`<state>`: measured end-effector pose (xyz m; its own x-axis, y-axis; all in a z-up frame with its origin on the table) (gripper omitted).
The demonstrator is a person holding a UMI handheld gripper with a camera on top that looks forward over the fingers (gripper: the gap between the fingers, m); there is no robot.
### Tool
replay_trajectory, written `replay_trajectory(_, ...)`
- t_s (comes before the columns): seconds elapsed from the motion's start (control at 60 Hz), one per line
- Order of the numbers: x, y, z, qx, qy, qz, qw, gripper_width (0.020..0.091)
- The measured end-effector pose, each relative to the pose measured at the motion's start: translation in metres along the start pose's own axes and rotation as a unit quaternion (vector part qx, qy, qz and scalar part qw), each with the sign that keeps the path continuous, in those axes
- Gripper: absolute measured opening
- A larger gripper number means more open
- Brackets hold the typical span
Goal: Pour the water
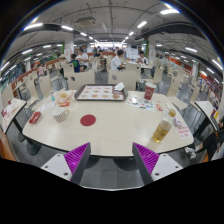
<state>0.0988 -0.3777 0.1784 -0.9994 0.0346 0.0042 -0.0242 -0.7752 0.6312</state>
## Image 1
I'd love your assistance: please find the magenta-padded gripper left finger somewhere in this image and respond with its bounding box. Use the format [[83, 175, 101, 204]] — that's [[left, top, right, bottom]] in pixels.
[[40, 142, 92, 186]]

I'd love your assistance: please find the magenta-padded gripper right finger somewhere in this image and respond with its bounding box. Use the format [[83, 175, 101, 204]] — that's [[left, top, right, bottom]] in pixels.
[[132, 142, 184, 186]]

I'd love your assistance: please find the clear bottle with tan cap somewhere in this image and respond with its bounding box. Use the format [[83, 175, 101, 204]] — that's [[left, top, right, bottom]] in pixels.
[[151, 107, 178, 144]]

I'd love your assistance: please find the white sign with red text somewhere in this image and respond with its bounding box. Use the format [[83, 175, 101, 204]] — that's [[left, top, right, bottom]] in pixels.
[[176, 124, 193, 139]]

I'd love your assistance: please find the crumpled purple-white wrapper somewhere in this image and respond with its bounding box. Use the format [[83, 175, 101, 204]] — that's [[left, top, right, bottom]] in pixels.
[[173, 118, 185, 129]]

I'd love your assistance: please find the red paper pouch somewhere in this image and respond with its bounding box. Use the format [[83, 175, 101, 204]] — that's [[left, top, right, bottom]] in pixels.
[[28, 111, 43, 125]]

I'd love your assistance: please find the person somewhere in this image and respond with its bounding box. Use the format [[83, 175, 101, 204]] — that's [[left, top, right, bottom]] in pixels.
[[68, 53, 82, 74], [36, 63, 48, 77], [135, 50, 149, 66], [184, 114, 224, 161], [110, 49, 127, 72], [93, 49, 104, 59], [75, 48, 90, 71]]

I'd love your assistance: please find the flat round red coaster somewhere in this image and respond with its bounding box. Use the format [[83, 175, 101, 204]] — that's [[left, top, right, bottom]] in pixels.
[[79, 114, 97, 127]]

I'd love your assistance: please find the white printed card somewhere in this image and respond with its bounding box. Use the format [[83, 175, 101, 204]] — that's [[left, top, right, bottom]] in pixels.
[[39, 101, 57, 113]]

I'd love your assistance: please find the beige neighbouring table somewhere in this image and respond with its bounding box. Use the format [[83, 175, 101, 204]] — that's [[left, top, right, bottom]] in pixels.
[[194, 99, 221, 141], [0, 97, 42, 156]]

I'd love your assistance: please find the food wrapper bag with snacks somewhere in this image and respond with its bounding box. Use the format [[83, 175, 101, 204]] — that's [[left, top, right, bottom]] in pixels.
[[53, 88, 75, 104]]

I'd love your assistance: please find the dark brown food tray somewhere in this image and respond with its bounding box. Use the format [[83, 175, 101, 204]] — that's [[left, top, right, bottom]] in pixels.
[[73, 83, 129, 102]]

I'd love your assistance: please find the red paper cup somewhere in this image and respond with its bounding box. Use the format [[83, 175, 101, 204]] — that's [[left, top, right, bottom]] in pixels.
[[143, 82, 157, 101]]

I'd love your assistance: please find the printed paper tray liner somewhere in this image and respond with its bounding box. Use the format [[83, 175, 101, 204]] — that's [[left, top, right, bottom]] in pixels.
[[77, 85, 125, 100]]

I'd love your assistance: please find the beige chair with round hole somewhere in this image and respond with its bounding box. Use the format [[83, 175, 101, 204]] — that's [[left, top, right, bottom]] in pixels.
[[66, 70, 97, 91], [107, 69, 138, 92]]

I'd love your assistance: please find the group of beige chairs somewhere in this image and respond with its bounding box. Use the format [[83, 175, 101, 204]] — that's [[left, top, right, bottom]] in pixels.
[[0, 54, 224, 111]]

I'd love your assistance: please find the crumpled white napkin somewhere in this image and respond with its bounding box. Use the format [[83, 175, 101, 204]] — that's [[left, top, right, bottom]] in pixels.
[[113, 81, 126, 92]]

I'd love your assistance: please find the ceiling air conditioner unit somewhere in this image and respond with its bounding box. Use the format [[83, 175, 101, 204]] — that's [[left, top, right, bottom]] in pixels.
[[75, 16, 98, 28]]

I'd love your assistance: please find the group of ceiling lights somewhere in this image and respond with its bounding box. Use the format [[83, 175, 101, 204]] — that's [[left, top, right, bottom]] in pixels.
[[0, 6, 224, 81]]

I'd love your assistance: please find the striped white mug, gold handle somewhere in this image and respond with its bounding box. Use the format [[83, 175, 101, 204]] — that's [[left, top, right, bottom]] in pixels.
[[51, 106, 71, 124]]

